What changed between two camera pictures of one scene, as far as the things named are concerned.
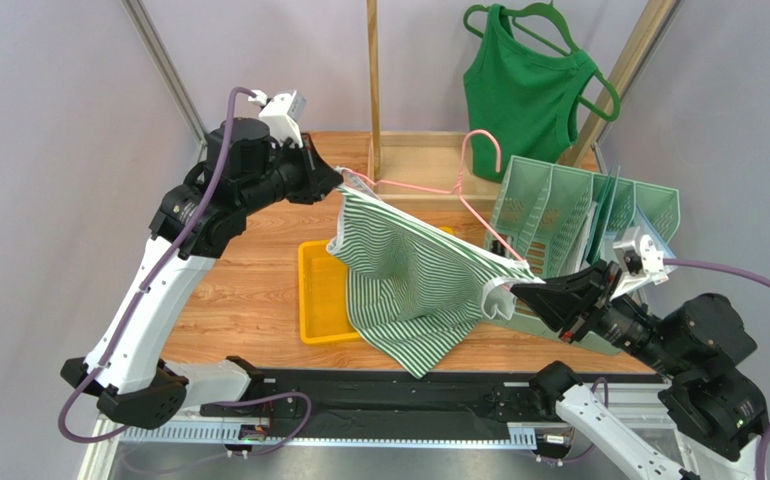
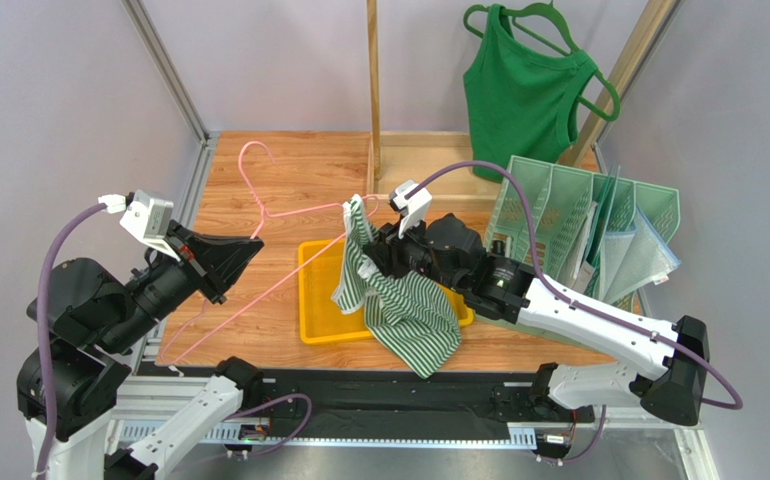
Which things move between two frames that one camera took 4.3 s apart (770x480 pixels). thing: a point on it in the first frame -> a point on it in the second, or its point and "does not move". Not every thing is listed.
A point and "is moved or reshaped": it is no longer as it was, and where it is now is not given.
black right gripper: (588, 309) -> (389, 250)
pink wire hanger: (459, 189) -> (263, 214)
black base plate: (527, 401) does not move
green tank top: (528, 96) does not move
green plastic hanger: (549, 7) does not move
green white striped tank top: (416, 289) is moved or reshaped
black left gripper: (316, 177) -> (214, 261)
